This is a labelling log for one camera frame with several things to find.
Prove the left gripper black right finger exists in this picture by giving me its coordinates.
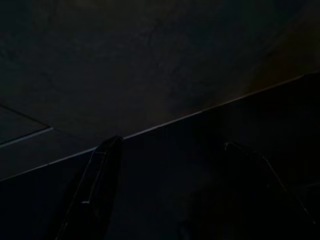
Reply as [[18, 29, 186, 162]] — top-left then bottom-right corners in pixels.
[[224, 141, 317, 240]]

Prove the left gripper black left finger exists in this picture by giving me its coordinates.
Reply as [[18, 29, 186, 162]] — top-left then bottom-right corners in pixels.
[[55, 135, 125, 240]]

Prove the grey cabinet drawer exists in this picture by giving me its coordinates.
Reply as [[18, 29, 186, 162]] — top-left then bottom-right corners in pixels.
[[0, 104, 50, 146], [0, 127, 99, 182]]

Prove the grey sink cabinet door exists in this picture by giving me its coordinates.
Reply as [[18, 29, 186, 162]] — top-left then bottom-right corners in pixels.
[[0, 0, 320, 151]]

